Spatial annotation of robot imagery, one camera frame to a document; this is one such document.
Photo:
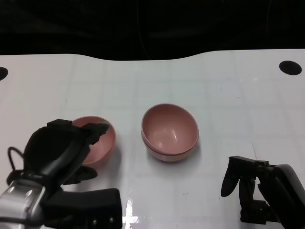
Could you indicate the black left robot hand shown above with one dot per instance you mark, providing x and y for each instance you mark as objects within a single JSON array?
[{"x": 52, "y": 152}]

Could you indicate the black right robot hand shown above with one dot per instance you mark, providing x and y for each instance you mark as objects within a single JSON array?
[{"x": 278, "y": 188}]

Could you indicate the pink plastic bowl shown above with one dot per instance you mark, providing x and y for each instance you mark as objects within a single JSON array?
[
  {"x": 166, "y": 157},
  {"x": 104, "y": 140},
  {"x": 169, "y": 128}
]

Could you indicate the small wooden sliver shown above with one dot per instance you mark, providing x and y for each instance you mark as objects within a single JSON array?
[{"x": 254, "y": 150}]

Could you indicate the black round table grommet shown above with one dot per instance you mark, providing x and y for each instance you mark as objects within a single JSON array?
[
  {"x": 3, "y": 73},
  {"x": 290, "y": 68}
]

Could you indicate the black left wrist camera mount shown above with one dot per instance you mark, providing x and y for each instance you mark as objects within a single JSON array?
[{"x": 90, "y": 207}]

